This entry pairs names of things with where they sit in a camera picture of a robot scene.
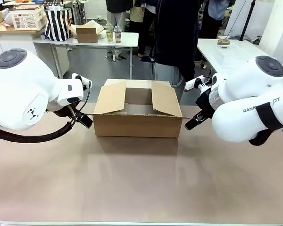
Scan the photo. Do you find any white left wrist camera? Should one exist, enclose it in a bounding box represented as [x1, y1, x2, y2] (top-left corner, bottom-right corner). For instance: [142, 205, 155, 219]
[72, 73, 93, 91]

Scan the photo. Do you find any white cabinet with wooden top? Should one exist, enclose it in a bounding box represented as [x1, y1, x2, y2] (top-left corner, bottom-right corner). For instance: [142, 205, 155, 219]
[0, 23, 70, 83]

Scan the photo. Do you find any white side table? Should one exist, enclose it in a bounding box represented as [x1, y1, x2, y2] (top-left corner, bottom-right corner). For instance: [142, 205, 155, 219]
[197, 38, 283, 74]

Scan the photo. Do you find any black left arm cable bundle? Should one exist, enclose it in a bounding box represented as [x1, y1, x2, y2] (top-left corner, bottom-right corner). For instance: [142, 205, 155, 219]
[0, 107, 85, 145]

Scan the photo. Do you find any brown cardboard shipping box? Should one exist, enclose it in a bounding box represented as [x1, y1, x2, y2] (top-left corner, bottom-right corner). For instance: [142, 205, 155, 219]
[87, 79, 190, 138]

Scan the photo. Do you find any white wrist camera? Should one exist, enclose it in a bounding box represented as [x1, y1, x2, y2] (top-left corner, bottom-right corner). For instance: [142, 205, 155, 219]
[72, 73, 93, 91]
[183, 75, 214, 92]

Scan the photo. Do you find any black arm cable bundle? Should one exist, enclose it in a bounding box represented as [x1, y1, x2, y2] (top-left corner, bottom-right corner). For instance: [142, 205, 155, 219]
[0, 107, 85, 145]
[249, 102, 283, 146]

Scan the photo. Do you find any small open cardboard box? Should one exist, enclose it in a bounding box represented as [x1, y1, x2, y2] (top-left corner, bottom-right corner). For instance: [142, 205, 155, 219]
[68, 20, 105, 44]

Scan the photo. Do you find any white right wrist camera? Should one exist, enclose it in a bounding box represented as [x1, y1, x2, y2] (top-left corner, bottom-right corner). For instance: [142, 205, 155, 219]
[183, 75, 214, 92]

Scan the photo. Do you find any bystander in blue shirt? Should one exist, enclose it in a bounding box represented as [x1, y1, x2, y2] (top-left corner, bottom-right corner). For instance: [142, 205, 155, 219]
[199, 0, 232, 40]

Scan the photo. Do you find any plastic cup with green drink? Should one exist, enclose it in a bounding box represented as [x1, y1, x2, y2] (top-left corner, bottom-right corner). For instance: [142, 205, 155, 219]
[105, 23, 114, 42]

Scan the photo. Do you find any black wire basket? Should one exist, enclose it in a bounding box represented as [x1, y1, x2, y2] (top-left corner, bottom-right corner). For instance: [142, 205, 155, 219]
[43, 0, 63, 8]

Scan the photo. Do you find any white folding table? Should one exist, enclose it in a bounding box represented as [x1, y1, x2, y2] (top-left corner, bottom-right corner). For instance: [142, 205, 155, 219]
[33, 32, 139, 80]

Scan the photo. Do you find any bystander with beige bag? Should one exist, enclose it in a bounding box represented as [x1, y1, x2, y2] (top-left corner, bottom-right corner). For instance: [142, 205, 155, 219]
[129, 0, 156, 57]

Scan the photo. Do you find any bystander in grey trousers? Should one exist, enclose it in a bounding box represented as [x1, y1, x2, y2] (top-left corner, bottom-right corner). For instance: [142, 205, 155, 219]
[105, 0, 135, 59]

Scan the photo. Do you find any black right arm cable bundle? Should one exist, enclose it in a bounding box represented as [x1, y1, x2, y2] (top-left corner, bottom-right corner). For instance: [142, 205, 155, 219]
[249, 102, 283, 146]

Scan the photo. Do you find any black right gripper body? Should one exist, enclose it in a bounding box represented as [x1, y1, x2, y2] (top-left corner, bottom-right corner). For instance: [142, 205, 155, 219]
[195, 90, 214, 118]

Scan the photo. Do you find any black tripod pole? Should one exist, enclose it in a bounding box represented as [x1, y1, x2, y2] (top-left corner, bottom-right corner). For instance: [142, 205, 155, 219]
[239, 0, 255, 42]

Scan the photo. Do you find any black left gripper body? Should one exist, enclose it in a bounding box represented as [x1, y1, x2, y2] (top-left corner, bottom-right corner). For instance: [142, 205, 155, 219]
[60, 102, 82, 118]

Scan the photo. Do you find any black white striped bag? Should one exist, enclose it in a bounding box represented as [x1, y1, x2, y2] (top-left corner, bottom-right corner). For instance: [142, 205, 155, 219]
[44, 6, 73, 42]

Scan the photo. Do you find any plastic cup with brown drink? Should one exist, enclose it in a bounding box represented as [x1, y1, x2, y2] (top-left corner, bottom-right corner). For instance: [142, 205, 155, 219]
[113, 26, 123, 44]

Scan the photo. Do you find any person in black hoodie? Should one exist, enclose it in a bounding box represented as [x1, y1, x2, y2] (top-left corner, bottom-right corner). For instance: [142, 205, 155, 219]
[153, 0, 202, 105]

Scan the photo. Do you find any white plastic basket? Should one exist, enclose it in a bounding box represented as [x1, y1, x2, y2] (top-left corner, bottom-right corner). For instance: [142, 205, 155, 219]
[9, 4, 48, 31]

